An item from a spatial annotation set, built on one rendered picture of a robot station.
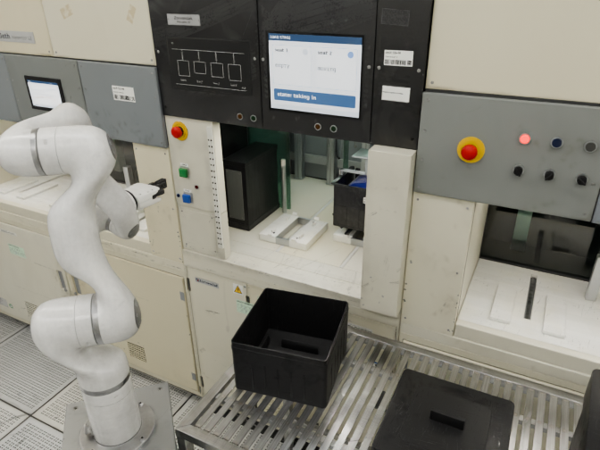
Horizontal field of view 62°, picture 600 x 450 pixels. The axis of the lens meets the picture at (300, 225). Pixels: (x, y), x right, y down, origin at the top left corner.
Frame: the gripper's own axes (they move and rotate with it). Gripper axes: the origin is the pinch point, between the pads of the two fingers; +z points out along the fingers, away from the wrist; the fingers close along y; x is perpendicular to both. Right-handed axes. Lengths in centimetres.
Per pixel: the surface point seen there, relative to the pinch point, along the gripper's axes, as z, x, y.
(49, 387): -11, -120, -83
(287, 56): 12, 42, 43
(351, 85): 12, 36, 62
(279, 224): 42, -30, 21
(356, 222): 44, -23, 54
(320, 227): 47, -30, 38
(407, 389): -19, -34, 93
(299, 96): 12, 31, 47
